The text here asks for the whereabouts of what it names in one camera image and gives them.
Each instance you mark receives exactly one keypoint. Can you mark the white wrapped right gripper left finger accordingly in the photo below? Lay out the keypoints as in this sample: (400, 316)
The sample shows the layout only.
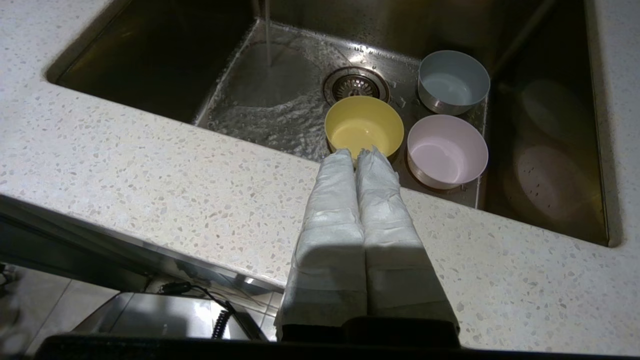
(330, 240)

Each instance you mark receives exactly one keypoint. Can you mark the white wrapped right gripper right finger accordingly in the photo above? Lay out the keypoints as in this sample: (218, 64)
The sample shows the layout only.
(395, 250)

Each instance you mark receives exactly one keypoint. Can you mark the pink bowl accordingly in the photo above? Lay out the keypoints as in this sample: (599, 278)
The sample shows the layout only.
(447, 152)

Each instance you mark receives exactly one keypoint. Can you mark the yellow bowl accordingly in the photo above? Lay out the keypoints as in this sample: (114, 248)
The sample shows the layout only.
(362, 127)

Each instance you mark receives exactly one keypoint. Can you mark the light blue bowl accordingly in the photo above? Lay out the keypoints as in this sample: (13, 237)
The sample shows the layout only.
(452, 82)

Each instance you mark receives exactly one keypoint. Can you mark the stainless steel sink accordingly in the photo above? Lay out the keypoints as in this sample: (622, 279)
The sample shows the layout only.
(160, 55)

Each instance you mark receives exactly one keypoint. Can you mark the round metal drain strainer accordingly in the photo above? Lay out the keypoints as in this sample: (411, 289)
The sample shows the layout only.
(355, 82)

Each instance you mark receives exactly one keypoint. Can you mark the running water stream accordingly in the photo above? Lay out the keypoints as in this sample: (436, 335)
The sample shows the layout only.
(268, 35)

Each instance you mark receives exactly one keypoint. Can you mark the steel cabinet front edge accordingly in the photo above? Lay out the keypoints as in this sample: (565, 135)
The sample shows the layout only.
(100, 255)

